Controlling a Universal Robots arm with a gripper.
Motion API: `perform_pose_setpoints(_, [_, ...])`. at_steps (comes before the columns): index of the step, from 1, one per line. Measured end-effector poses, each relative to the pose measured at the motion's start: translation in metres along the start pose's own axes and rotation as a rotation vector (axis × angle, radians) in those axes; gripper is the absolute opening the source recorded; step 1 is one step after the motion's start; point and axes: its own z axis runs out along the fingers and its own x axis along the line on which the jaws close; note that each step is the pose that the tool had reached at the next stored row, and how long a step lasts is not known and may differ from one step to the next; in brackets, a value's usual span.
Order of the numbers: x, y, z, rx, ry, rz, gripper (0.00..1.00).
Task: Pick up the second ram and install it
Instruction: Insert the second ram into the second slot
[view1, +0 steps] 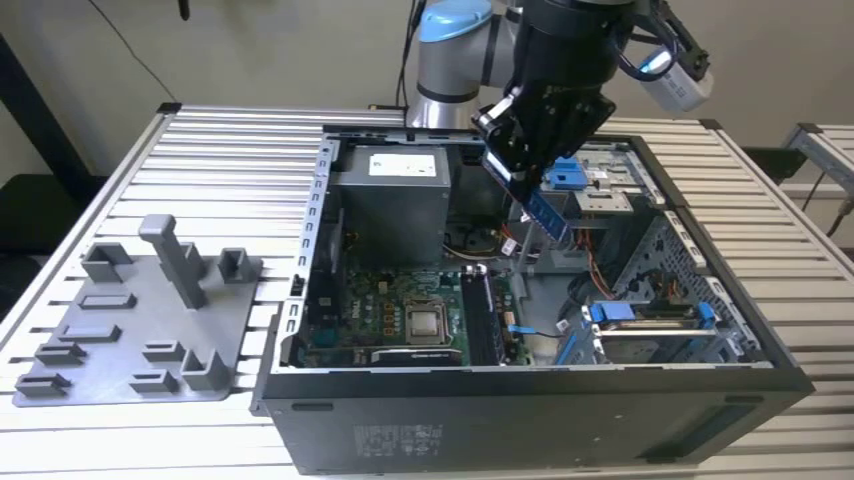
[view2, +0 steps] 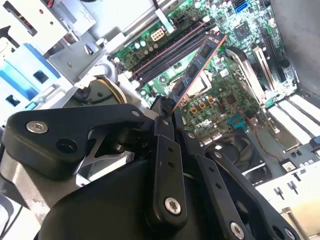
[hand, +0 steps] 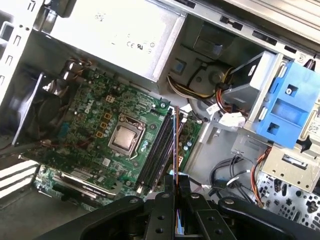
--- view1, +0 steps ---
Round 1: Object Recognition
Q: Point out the dark blue RAM stick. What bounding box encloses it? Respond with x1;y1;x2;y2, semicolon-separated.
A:
480;149;573;242

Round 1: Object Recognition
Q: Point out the blue plastic drive latch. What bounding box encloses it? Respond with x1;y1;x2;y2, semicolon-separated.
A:
542;157;589;192

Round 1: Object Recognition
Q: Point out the black box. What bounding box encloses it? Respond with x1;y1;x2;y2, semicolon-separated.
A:
739;146;808;186

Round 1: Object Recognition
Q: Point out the grey metal drive cage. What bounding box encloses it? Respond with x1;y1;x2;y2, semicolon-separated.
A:
505;144;659;274

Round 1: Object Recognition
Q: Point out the grey power supply unit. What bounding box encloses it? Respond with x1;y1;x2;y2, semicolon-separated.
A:
330;147;452;266

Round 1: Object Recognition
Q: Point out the adjacent aluminium table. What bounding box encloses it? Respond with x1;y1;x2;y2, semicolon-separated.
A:
776;122;854;201

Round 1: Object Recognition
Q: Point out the black CPU socket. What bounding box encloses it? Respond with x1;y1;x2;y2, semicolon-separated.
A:
397;297;456;347

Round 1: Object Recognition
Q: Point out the hard disk in blue carrier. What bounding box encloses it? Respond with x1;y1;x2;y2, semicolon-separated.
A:
583;299;721;366

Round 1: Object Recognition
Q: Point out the green motherboard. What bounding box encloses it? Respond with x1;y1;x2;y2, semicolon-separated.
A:
292;264;534;369

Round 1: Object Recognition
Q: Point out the silver CPU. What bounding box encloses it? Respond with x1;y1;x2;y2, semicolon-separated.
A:
406;308;446;337

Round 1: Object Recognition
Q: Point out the black graphics card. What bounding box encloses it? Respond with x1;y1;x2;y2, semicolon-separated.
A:
369;347;462;369

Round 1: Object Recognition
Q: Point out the black open PC case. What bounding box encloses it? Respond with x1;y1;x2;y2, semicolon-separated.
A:
249;122;816;476

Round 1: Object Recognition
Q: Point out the grey plastic parts rack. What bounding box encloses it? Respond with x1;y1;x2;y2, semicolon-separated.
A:
10;213;268;409

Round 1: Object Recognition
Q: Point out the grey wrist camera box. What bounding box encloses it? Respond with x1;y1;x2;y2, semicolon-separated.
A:
637;47;716;112

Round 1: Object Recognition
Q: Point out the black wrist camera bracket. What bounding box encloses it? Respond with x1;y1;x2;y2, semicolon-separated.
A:
649;0;712;77

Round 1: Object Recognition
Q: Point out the black hanging arm cable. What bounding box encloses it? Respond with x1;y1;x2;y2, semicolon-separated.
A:
394;0;428;107

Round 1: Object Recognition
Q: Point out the yellow white power cable bundle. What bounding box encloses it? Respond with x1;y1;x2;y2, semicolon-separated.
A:
442;224;518;261

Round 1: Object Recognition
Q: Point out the thin black wall wire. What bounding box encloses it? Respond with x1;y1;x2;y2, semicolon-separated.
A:
85;0;177;105

